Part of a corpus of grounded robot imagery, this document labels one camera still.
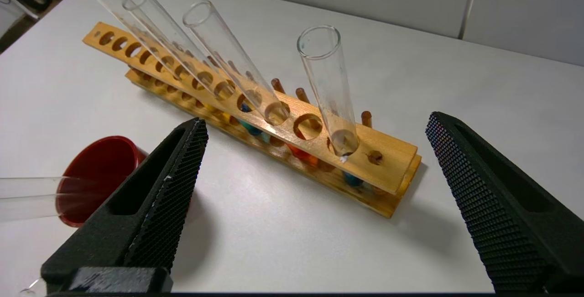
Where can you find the test tube with yellow pigment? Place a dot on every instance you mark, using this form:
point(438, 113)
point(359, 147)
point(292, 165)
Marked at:
point(109, 0)

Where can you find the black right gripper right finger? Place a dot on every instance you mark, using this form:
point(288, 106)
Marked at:
point(511, 210)

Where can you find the test tube with blue pigment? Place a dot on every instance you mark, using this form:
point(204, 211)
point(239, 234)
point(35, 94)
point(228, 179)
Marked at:
point(326, 82)

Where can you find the test tube with red pigment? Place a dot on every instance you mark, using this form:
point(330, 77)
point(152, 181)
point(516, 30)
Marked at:
point(228, 46)

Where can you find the red plastic cup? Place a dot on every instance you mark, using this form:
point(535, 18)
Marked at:
point(105, 160)

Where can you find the wooden test tube rack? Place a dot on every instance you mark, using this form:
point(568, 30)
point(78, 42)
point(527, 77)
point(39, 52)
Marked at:
point(392, 160)

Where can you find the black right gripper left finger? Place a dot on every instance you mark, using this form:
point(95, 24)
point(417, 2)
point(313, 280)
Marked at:
point(137, 224)

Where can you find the test tube with teal pigment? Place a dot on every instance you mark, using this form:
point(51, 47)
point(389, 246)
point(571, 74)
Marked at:
point(159, 28)

